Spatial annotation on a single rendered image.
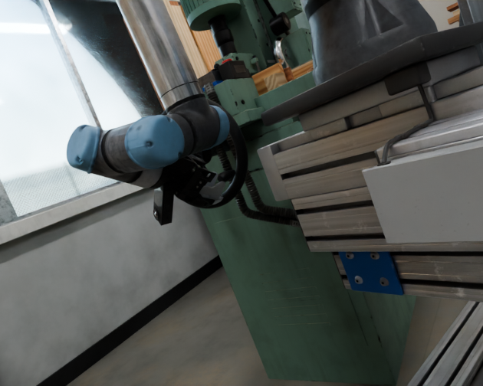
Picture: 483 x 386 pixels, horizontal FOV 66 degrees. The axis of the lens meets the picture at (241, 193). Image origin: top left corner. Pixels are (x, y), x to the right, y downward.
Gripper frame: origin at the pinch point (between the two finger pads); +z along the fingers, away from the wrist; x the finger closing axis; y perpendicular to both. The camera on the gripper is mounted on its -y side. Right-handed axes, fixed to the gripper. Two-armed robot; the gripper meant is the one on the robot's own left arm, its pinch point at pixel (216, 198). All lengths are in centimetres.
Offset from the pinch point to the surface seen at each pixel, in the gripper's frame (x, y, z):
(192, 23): 55, 28, 5
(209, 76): 27.1, 20.0, 0.2
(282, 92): 14.6, 28.0, 12.8
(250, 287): -1.1, -27.2, 38.8
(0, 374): 55, -144, 15
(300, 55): 37, 41, 34
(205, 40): 228, 27, 131
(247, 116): 13.1, 18.0, 5.9
